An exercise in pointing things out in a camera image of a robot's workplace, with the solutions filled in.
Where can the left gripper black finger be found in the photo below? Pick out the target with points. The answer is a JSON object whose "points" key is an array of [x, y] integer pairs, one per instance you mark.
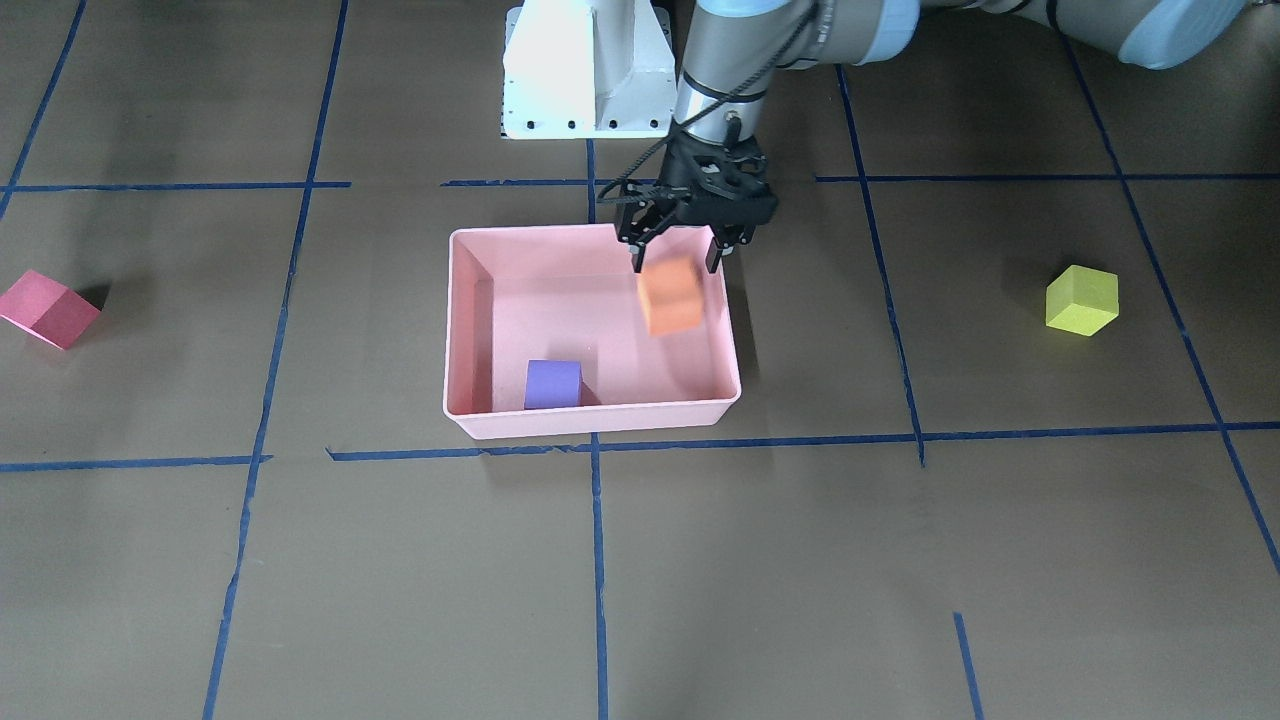
{"points": [[715, 252], [638, 251]]}

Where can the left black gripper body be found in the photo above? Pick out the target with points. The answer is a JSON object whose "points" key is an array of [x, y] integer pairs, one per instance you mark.
{"points": [[641, 220]]}

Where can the orange foam block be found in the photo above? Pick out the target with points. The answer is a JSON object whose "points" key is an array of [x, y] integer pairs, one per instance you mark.
{"points": [[671, 296]]}

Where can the purple foam block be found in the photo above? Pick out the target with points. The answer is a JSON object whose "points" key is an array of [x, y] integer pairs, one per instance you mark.
{"points": [[552, 384]]}

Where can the yellow foam block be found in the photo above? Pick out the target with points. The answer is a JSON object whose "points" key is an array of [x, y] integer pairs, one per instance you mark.
{"points": [[1081, 300]]}

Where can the red foam block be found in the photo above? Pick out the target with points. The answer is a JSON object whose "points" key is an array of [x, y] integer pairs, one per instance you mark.
{"points": [[47, 309]]}

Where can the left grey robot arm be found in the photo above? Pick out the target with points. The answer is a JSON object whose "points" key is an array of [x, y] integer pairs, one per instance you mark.
{"points": [[734, 48]]}

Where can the pink plastic bin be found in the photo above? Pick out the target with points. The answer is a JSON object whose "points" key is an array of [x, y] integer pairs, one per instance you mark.
{"points": [[569, 293]]}

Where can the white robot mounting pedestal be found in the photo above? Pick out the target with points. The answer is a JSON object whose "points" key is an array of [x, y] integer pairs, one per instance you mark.
{"points": [[587, 69]]}

